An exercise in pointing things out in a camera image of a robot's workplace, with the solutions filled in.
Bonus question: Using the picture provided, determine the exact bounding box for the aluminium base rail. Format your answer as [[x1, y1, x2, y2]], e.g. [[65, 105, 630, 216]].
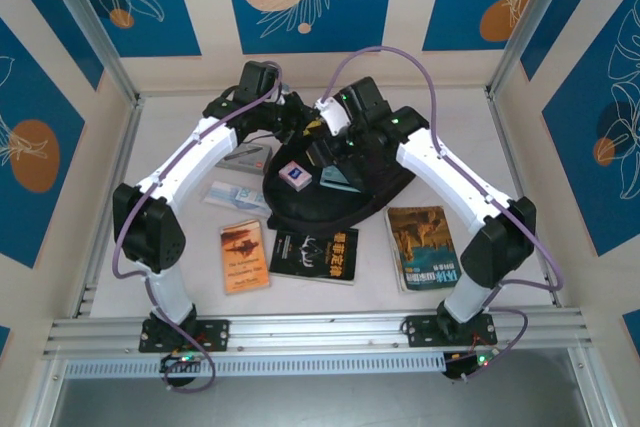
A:
[[42, 309, 594, 361]]

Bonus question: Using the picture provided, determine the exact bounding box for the white slotted cable duct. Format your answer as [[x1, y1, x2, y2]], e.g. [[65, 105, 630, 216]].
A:
[[63, 351, 447, 379]]

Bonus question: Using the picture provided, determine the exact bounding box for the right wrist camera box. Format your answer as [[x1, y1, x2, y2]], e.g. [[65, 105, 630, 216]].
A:
[[313, 95, 352, 137]]

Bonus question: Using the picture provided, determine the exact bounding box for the cave cover paperback book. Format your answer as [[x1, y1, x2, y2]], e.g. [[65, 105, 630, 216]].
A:
[[383, 205, 460, 294]]

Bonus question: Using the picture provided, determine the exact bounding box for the pink floral tissue pack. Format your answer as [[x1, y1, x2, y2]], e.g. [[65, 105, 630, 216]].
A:
[[278, 160, 314, 192]]

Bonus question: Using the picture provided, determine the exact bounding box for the clear plastic ruler pack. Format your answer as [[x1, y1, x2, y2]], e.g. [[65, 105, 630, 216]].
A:
[[201, 179, 271, 213]]

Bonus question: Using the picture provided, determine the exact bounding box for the aluminium frame post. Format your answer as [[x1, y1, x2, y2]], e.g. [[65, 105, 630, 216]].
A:
[[487, 0, 571, 98], [37, 0, 142, 104]]

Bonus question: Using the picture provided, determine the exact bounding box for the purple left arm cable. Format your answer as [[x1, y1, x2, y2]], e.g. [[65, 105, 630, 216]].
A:
[[112, 61, 284, 394]]

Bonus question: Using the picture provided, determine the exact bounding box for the orange paperback book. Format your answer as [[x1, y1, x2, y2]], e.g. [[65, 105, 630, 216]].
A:
[[219, 219, 272, 297]]

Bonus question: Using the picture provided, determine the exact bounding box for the small circuit board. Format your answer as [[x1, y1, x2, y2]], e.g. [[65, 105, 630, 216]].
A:
[[159, 352, 204, 373], [442, 349, 501, 381]]

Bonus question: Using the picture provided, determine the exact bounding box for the black paperback book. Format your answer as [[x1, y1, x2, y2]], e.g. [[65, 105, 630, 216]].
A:
[[268, 225, 360, 287]]

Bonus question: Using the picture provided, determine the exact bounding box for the teal book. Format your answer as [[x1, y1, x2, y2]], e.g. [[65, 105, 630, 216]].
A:
[[318, 166, 362, 194]]

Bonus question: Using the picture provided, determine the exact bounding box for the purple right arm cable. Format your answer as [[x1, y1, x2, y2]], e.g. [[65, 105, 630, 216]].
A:
[[322, 45, 565, 383]]

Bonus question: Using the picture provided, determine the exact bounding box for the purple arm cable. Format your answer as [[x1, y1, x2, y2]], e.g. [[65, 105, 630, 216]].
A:
[[112, 61, 284, 394], [322, 45, 565, 383]]

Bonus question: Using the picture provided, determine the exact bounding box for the black fabric student bag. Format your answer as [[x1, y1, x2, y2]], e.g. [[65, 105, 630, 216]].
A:
[[262, 121, 417, 239]]

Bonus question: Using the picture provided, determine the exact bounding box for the grey stationery box red logo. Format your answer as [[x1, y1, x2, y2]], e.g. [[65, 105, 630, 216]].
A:
[[215, 143, 275, 177]]

